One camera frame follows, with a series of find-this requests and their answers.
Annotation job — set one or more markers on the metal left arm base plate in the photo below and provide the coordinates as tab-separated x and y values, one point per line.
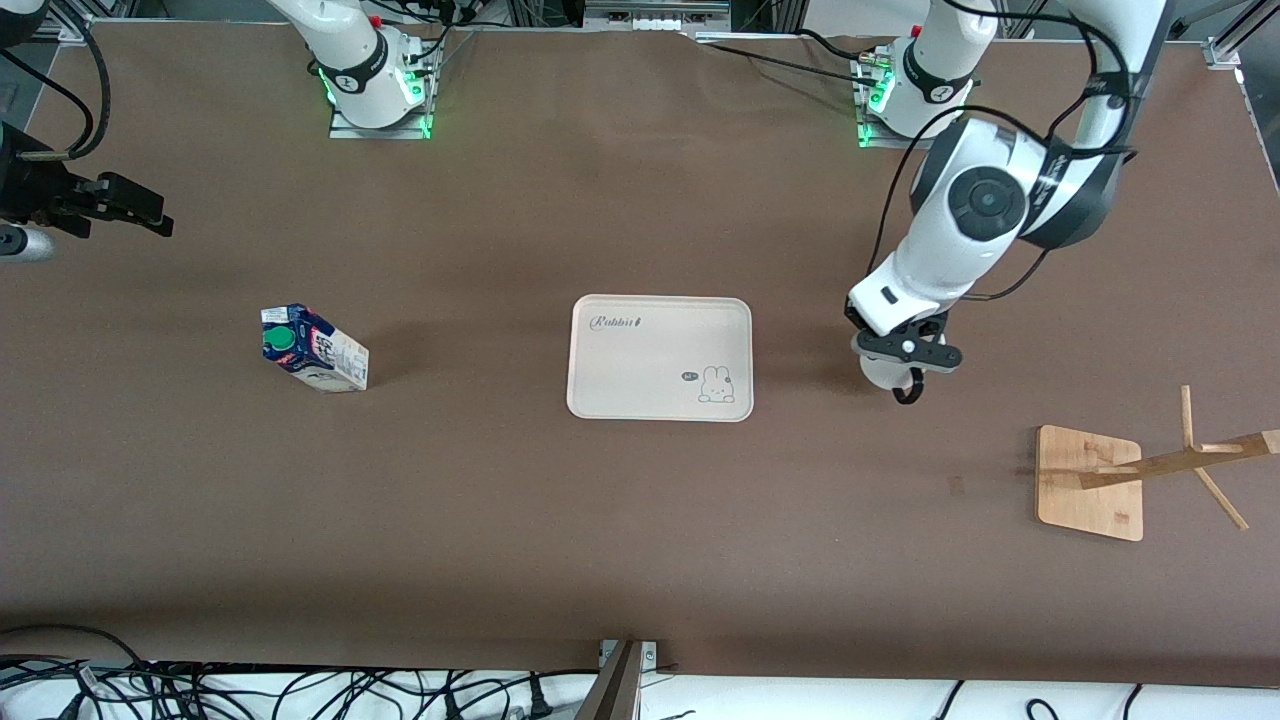
868	135

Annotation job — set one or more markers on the wooden mug stand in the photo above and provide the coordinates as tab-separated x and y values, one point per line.
1090	490

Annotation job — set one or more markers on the blue milk carton green cap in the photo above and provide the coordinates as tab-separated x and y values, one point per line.
320	355

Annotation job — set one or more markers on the black power plug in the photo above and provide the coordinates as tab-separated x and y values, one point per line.
540	705

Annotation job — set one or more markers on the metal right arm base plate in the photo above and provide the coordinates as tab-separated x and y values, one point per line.
345	132

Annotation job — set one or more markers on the aluminium frame rail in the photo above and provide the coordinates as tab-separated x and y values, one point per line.
1225	45
65	25

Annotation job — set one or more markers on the grey metal box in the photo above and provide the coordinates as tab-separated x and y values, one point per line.
655	12

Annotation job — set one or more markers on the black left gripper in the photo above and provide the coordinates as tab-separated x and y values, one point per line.
852	316

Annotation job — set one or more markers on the white rabbit print tray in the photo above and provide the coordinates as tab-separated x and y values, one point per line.
640	360

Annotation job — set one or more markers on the aluminium bracket post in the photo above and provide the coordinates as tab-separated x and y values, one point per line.
615	690

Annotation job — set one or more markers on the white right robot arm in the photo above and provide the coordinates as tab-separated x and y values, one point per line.
350	50

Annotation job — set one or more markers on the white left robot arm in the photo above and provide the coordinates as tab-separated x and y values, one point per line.
975	200

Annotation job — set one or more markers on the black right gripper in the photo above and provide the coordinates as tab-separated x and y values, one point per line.
30	187

